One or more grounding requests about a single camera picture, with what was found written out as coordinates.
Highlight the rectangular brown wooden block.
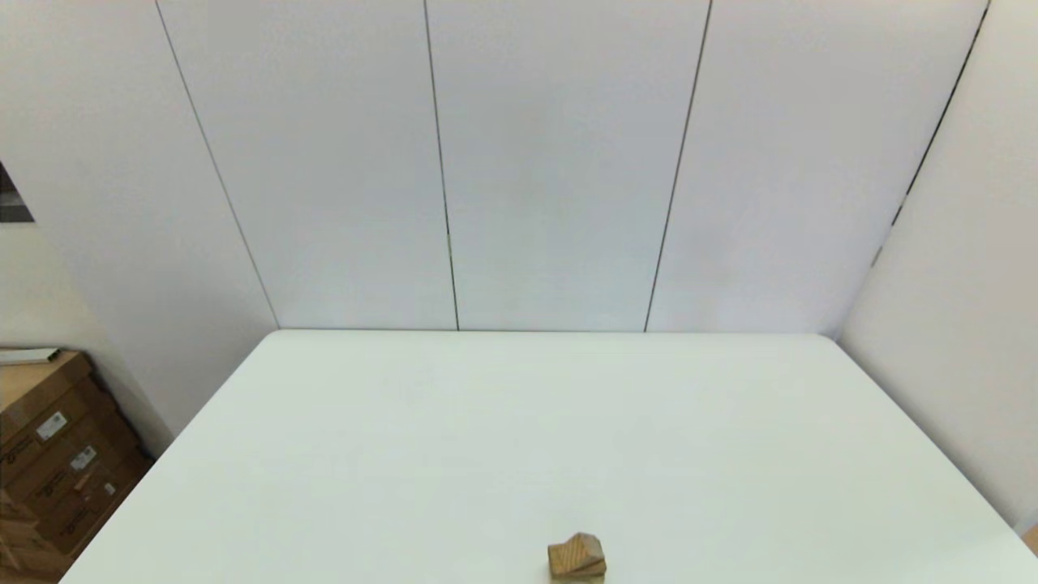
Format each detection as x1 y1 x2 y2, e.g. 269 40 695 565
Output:
547 544 607 579

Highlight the brown cardboard box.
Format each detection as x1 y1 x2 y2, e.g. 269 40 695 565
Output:
16 442 155 560
0 350 105 455
0 397 135 504
0 487 45 575

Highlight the small triangular wooden block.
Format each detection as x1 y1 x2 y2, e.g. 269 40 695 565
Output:
560 532 605 570

